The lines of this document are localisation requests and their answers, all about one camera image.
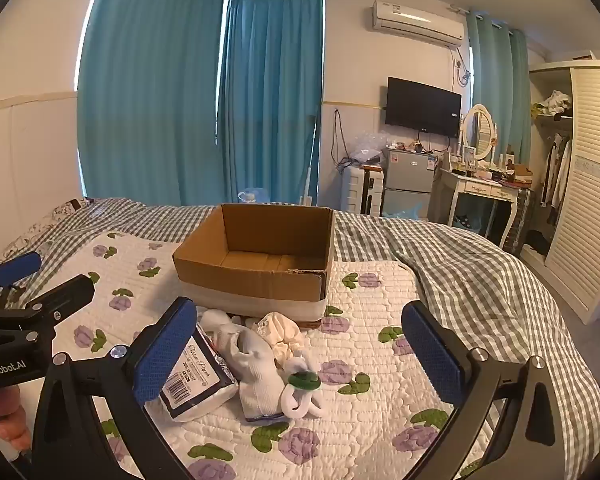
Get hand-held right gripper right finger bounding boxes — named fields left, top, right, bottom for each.
left=401, top=300, right=600, bottom=480

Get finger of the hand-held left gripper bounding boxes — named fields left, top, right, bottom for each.
left=26, top=274, right=97, bottom=342
left=0, top=251, right=43, bottom=311

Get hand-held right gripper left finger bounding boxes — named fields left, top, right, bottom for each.
left=30, top=296, right=198, bottom=480

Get tissue paper pack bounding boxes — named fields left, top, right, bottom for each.
left=159, top=324, right=240, bottom=422

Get cardboard box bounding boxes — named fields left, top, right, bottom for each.
left=172, top=203, right=336, bottom=330

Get cream ruffled cloth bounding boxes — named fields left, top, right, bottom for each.
left=270, top=315, right=308, bottom=361

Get white sock with green clip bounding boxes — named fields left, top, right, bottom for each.
left=279, top=350, right=326, bottom=418

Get person's left hand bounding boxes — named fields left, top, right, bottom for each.
left=0, top=384, right=33, bottom=463

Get brown patterned bed sheet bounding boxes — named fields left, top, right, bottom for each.
left=0, top=199, right=101, bottom=261

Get floral quilted mat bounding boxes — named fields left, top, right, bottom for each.
left=10, top=230, right=486, bottom=480

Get blue plastic bag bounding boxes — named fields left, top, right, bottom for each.
left=385, top=204, right=427, bottom=221

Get dark clothes pile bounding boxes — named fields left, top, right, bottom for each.
left=525, top=230, right=551, bottom=257

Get dark suitcase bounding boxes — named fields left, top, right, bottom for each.
left=505, top=187, right=536, bottom=256

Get white dressing table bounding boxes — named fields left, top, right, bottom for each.
left=432, top=167, right=523, bottom=251

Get large water bottle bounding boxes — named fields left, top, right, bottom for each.
left=237, top=187, right=270, bottom=205

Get grey small fridge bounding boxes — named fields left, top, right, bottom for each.
left=381, top=147, right=438, bottom=218

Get white suitcase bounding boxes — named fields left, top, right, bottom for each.
left=341, top=164, right=385, bottom=217

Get clear plastic bag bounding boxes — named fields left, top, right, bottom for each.
left=347, top=131, right=388, bottom=166

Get hanging clothes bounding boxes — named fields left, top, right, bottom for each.
left=540, top=132, right=573, bottom=208

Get wide teal curtain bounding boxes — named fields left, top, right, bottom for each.
left=75, top=0, right=228, bottom=206

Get white slatted wardrobe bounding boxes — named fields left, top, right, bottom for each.
left=520, top=52, right=600, bottom=326

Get white flat mop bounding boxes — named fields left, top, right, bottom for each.
left=300, top=115, right=318, bottom=206

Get white oval mirror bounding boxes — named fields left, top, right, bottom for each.
left=461, top=104, right=498, bottom=161

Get narrow teal curtain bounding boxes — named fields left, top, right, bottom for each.
left=465, top=10, right=531, bottom=171

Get white clothes on shelf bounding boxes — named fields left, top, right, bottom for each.
left=532, top=91, right=573, bottom=116

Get white air conditioner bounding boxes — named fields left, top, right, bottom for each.
left=371, top=0, right=467, bottom=51

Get black wall cable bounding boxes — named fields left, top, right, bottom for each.
left=332, top=109, right=346, bottom=166

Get black wall television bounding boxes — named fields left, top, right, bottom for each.
left=384, top=76, right=463, bottom=138

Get air conditioner hose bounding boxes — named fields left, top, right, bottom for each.
left=450, top=47, right=473, bottom=86

